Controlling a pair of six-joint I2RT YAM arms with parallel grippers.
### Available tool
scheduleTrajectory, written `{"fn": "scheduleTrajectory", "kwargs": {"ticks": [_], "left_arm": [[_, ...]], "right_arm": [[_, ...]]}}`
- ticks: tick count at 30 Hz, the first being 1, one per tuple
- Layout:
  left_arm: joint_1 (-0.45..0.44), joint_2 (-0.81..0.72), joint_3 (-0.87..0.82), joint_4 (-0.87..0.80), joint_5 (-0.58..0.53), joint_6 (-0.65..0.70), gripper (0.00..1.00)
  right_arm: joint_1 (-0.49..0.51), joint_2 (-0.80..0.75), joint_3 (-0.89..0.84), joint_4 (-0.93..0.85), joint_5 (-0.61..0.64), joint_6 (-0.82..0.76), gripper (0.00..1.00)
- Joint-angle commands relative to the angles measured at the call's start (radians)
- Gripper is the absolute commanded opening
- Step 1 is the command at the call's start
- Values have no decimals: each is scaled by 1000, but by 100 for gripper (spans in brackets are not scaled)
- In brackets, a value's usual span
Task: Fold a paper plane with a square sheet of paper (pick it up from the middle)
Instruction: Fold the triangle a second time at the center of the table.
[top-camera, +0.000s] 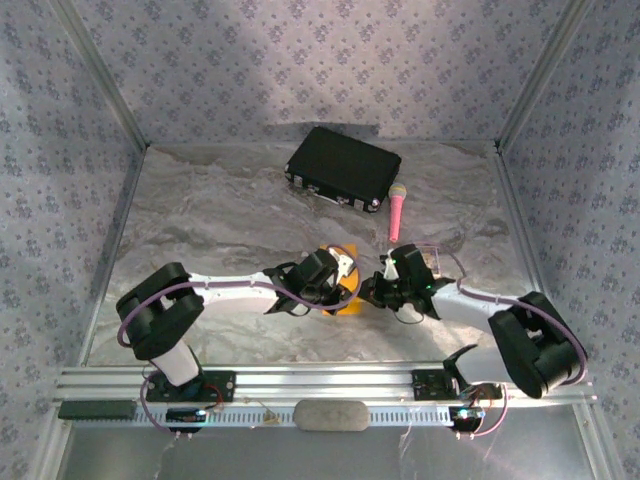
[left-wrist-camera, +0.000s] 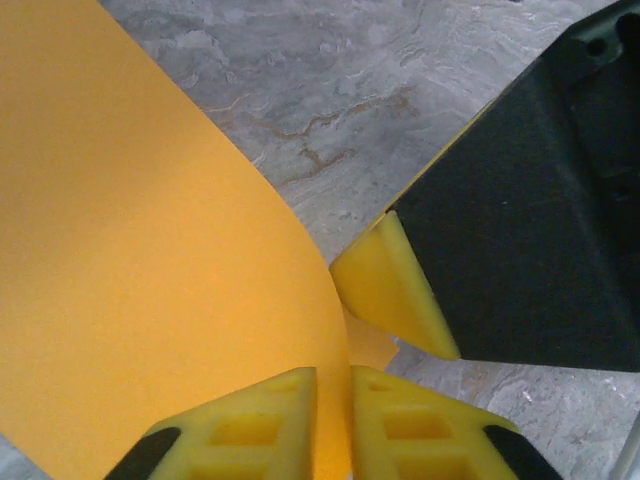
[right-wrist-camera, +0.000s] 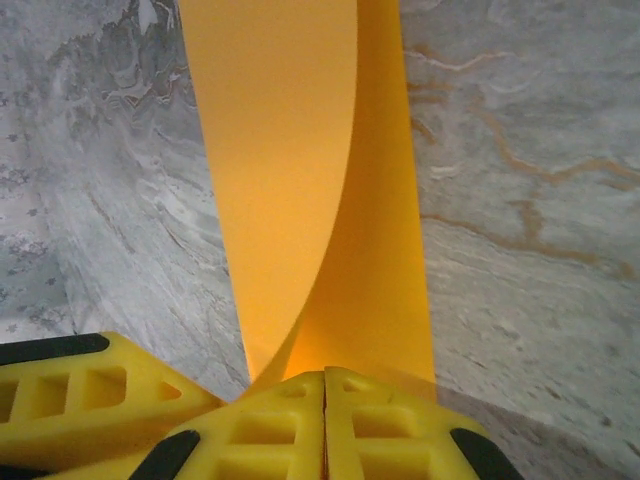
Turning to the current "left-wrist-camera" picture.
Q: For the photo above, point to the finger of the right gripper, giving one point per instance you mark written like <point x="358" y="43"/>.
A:
<point x="525" y="240"/>

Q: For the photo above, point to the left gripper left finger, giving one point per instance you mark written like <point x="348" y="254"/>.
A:
<point x="240" y="430"/>

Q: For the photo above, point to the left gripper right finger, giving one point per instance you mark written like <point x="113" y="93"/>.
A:
<point x="420" y="430"/>

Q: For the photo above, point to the orange paper sheet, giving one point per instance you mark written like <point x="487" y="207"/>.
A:
<point x="125" y="225"/>

